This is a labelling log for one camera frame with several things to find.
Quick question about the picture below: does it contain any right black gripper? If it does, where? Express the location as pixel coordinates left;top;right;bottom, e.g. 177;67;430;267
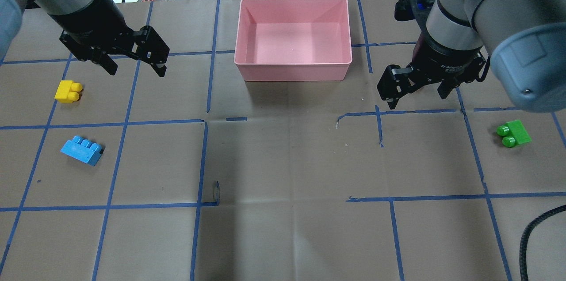
377;36;489;110

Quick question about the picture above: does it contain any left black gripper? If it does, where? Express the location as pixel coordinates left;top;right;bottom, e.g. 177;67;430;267
59;5;170;77

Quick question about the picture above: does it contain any yellow two-stud block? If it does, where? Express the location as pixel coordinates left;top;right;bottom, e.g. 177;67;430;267
54;80;84;103

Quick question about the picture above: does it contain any green two-stud block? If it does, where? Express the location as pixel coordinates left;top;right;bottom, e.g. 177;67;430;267
496;120;532;148

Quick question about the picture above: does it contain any blue three-stud block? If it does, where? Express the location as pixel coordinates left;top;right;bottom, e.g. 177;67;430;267
59;136;104;166

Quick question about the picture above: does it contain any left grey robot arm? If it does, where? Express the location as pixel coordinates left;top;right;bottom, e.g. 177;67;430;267
1;0;170;77

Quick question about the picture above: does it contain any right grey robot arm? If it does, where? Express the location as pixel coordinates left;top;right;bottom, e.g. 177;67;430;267
377;0;566;113

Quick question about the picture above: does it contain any pink plastic box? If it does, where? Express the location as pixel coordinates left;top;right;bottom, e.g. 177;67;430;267
234;0;352;82

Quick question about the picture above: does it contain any black corrugated cable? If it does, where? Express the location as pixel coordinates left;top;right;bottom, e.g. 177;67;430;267
519;204;566;281

